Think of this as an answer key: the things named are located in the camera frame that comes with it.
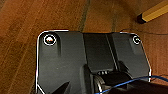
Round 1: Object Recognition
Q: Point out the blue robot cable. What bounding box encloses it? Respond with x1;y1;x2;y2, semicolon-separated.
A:
99;75;168;94

